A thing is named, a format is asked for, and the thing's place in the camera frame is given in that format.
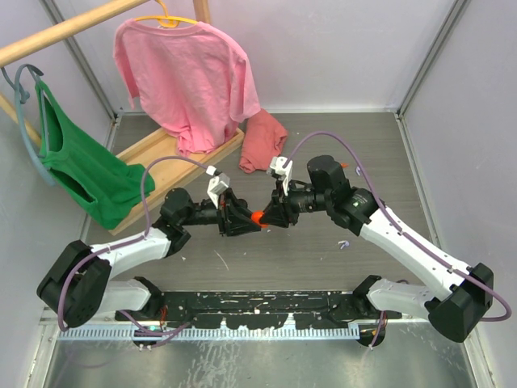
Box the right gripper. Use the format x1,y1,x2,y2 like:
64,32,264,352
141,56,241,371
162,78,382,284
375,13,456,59
259,177,331,229

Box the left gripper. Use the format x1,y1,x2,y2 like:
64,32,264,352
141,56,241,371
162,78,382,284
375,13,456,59
180,188,261,237

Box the orange earbud case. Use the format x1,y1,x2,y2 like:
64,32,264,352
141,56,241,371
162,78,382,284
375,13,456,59
250,211,267,228

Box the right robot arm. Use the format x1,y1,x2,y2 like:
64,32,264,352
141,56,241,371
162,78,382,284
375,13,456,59
252,155,494,343

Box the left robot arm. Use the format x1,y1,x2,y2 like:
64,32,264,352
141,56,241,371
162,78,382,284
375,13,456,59
36,188,263,331

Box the salmon folded shirt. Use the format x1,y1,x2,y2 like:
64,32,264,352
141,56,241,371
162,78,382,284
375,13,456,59
239,109,288,174

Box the pink t-shirt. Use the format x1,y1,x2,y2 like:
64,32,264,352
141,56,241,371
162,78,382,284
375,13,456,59
113,19,261,156

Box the green tank top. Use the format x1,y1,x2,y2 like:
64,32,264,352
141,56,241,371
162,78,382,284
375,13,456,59
35,80,155,230

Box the yellow hanger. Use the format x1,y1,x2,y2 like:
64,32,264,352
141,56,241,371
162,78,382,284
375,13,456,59
134,0,197,28

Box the grey-blue hanger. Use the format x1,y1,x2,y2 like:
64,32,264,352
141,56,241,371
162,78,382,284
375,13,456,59
1,64,57,186

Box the wooden clothes rack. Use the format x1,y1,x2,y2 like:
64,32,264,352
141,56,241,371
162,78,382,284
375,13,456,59
1,0,212,146

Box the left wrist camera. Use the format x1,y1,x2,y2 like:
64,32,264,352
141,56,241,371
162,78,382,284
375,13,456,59
206,166,230,209

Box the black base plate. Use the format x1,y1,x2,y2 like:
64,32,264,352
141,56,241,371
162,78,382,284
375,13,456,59
129,291,401,330

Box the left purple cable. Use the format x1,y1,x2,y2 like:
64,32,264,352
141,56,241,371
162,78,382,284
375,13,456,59
58,156,215,332

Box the white cable duct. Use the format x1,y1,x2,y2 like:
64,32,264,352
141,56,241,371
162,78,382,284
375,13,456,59
58,323,360,341

